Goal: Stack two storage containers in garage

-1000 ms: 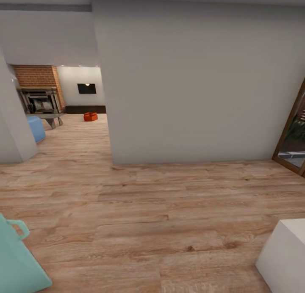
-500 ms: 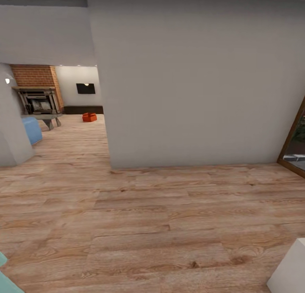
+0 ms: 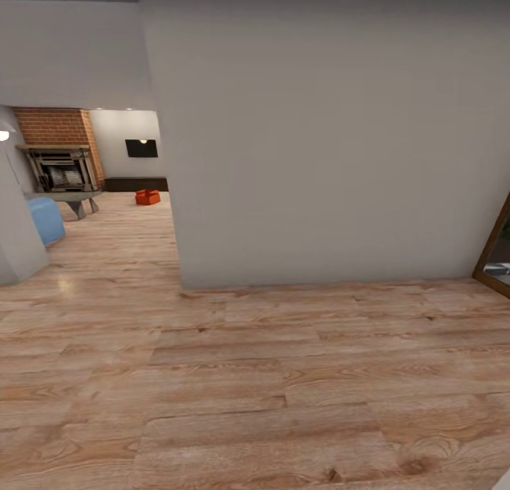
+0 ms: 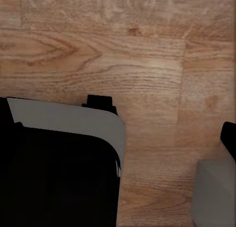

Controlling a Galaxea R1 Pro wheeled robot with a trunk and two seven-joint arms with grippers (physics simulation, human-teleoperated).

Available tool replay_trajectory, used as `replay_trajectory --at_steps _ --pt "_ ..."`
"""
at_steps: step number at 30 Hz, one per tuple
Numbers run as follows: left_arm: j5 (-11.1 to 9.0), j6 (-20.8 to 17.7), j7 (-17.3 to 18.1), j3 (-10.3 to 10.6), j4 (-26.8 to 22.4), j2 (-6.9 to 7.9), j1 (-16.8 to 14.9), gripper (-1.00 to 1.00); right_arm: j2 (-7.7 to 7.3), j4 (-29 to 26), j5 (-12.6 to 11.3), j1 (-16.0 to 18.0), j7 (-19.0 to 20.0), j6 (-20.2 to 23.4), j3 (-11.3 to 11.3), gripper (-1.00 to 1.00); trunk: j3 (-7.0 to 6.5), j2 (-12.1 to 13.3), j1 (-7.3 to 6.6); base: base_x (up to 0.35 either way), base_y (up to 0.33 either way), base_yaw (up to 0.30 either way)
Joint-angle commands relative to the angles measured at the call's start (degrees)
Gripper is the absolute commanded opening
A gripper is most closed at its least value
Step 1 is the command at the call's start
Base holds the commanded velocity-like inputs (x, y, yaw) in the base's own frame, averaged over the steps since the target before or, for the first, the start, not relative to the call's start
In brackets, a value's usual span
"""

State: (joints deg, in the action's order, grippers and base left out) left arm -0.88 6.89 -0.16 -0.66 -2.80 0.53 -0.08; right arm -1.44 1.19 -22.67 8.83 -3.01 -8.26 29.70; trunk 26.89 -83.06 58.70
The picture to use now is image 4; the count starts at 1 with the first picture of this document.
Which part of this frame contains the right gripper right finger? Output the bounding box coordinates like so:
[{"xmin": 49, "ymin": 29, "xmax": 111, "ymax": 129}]
[{"xmin": 220, "ymin": 121, "xmax": 236, "ymax": 161}]

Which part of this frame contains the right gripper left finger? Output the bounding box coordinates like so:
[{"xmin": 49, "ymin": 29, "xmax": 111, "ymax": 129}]
[{"xmin": 0, "ymin": 122, "xmax": 26, "ymax": 180}]

